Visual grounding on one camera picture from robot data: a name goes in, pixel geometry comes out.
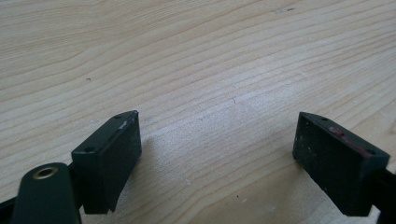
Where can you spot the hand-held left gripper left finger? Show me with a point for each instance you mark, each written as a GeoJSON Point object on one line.
{"type": "Point", "coordinates": [106, 168]}

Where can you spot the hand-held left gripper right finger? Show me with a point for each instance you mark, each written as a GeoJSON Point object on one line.
{"type": "Point", "coordinates": [336, 168]}

